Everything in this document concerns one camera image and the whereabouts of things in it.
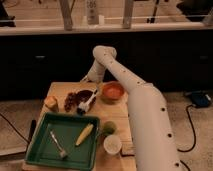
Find white dish brush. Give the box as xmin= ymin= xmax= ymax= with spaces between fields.
xmin=77 ymin=90 xmax=98 ymax=115

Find green tray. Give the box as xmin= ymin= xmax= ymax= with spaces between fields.
xmin=25 ymin=113 xmax=100 ymax=171

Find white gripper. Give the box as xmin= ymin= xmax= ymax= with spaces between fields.
xmin=81 ymin=61 xmax=106 ymax=83

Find yellow toy bread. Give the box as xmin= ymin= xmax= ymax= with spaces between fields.
xmin=44 ymin=96 xmax=59 ymax=112

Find black cable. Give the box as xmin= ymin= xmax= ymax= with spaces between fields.
xmin=177 ymin=104 xmax=198 ymax=171

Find yellow corn cob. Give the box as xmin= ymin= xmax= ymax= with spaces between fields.
xmin=75 ymin=124 xmax=94 ymax=146

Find orange bowl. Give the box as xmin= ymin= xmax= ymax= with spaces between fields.
xmin=101 ymin=81 xmax=125 ymax=101

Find purple bowl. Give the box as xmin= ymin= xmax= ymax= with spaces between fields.
xmin=76 ymin=90 xmax=93 ymax=105

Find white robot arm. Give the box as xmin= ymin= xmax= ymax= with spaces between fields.
xmin=84 ymin=45 xmax=182 ymax=171

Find brown toy grapes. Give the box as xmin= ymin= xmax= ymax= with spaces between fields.
xmin=64 ymin=92 xmax=76 ymax=112

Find white cup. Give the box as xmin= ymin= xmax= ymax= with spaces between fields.
xmin=103 ymin=135 xmax=122 ymax=155

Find green toy pear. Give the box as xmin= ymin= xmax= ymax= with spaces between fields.
xmin=100 ymin=121 xmax=117 ymax=136

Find silver fork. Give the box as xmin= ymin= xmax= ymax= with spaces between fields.
xmin=50 ymin=131 xmax=68 ymax=159

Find blue object on floor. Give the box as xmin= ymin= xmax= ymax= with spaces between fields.
xmin=188 ymin=91 xmax=211 ymax=108

